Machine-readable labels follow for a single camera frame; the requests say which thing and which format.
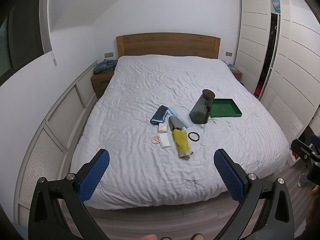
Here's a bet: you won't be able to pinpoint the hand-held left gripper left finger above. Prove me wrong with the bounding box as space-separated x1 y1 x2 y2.
28 149 110 240

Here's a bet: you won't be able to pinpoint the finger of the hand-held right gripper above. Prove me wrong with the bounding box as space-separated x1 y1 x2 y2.
291 138 314 165
309 134 320 153

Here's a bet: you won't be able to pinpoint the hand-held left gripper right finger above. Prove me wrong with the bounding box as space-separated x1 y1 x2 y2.
213 149 295 240

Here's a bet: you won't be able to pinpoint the clear zip bag blue seal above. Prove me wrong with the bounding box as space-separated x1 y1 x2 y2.
167 107 193 128

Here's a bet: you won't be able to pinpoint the grey cloth with blue edge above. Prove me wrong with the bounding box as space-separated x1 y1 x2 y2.
150 105 169 125

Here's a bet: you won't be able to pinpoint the person's right forearm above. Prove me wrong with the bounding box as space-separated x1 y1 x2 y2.
299 195 320 240

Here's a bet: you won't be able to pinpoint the blue slipper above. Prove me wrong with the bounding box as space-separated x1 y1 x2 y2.
297 172 309 187

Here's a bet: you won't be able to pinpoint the yellow and beige sock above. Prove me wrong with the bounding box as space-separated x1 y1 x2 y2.
172 129 194 160

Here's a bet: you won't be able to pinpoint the green square tray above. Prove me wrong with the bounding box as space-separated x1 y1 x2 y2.
209 98 243 118

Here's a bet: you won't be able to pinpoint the grey jar with wooden lid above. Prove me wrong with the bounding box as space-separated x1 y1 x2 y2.
189 89 216 125

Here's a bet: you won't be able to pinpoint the white tissue packet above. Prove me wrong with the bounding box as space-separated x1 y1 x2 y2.
159 133 171 149

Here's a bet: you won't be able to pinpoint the folded grey cloth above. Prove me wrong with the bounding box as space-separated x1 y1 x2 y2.
169 116 185 132

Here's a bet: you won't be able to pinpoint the white slatted wardrobe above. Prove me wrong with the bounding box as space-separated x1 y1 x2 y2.
234 0 320 145

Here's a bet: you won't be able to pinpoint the wooden nightstand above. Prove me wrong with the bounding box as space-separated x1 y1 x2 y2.
229 66 243 82
90 69 115 98

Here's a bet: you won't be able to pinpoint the bed with white duvet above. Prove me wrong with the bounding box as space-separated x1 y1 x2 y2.
70 54 290 209

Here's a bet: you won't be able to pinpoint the crumpled blue clothes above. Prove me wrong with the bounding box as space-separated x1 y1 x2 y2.
94 59 118 74

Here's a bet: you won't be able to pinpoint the wooden headboard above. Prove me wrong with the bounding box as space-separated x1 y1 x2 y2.
116 32 221 60

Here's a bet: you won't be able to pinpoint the dark window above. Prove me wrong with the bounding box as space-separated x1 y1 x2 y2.
0 0 52 85

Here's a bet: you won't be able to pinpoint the white slatted wall panel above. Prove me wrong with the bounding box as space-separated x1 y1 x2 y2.
14 60 98 228

